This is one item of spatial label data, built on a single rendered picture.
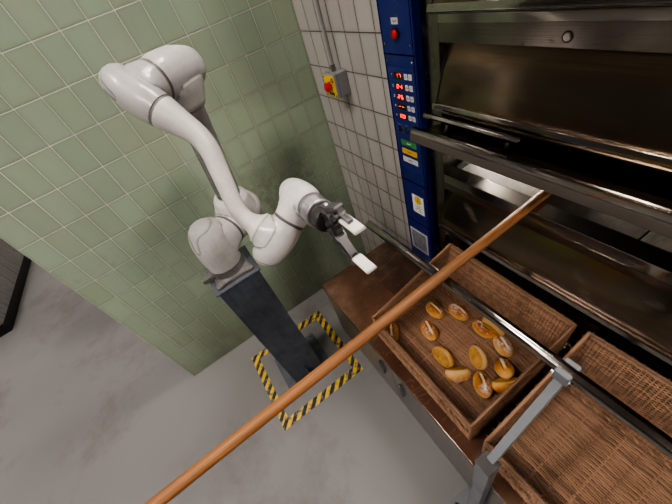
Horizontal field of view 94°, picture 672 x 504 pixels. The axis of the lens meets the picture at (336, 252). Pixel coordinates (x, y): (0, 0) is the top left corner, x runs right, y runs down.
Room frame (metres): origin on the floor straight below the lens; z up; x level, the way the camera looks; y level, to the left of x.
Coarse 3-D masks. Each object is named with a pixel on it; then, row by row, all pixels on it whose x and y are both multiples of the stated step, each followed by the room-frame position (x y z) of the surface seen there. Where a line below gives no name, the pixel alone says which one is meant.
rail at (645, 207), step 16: (416, 128) 0.91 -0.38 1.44; (448, 144) 0.77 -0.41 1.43; (464, 144) 0.73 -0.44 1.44; (496, 160) 0.62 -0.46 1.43; (512, 160) 0.59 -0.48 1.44; (544, 176) 0.51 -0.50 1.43; (560, 176) 0.48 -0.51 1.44; (592, 192) 0.41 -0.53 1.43; (608, 192) 0.39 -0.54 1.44; (640, 208) 0.33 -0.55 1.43; (656, 208) 0.32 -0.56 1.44
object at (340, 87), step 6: (324, 72) 1.57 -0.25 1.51; (330, 72) 1.54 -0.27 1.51; (336, 72) 1.51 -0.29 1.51; (342, 72) 1.50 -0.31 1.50; (324, 78) 1.56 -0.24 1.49; (330, 78) 1.51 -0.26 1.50; (336, 78) 1.49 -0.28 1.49; (342, 78) 1.49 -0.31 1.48; (336, 84) 1.48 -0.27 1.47; (342, 84) 1.49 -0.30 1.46; (348, 84) 1.50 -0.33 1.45; (336, 90) 1.49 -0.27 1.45; (342, 90) 1.49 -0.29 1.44; (348, 90) 1.50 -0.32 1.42; (336, 96) 1.49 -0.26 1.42; (342, 96) 1.49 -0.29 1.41
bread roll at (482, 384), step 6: (480, 372) 0.44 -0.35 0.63; (474, 378) 0.43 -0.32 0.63; (480, 378) 0.42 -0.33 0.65; (486, 378) 0.41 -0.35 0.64; (474, 384) 0.42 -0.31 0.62; (480, 384) 0.40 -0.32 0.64; (486, 384) 0.39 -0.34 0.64; (480, 390) 0.39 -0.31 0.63; (486, 390) 0.38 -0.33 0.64; (492, 390) 0.38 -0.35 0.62; (486, 396) 0.36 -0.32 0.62
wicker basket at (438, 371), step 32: (448, 256) 0.90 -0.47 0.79; (416, 288) 0.85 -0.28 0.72; (480, 288) 0.72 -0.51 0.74; (512, 288) 0.61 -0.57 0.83; (416, 320) 0.78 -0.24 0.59; (448, 320) 0.72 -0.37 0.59; (512, 320) 0.56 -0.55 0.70; (544, 320) 0.47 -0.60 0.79; (416, 352) 0.63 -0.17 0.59; (448, 384) 0.46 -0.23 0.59; (512, 384) 0.32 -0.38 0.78; (448, 416) 0.36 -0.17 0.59; (480, 416) 0.28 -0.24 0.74
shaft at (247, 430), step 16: (544, 192) 0.66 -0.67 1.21; (528, 208) 0.63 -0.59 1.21; (512, 224) 0.60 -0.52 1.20; (480, 240) 0.58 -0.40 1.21; (464, 256) 0.55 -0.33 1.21; (448, 272) 0.52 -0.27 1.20; (432, 288) 0.50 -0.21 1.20; (400, 304) 0.48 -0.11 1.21; (384, 320) 0.45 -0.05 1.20; (368, 336) 0.43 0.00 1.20; (336, 352) 0.42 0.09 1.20; (352, 352) 0.41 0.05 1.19; (320, 368) 0.39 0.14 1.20; (304, 384) 0.37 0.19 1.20; (288, 400) 0.35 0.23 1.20; (256, 416) 0.34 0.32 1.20; (272, 416) 0.33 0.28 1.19; (240, 432) 0.32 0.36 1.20; (224, 448) 0.30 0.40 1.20; (208, 464) 0.28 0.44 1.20; (176, 480) 0.27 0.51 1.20; (192, 480) 0.26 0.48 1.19; (160, 496) 0.25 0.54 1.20
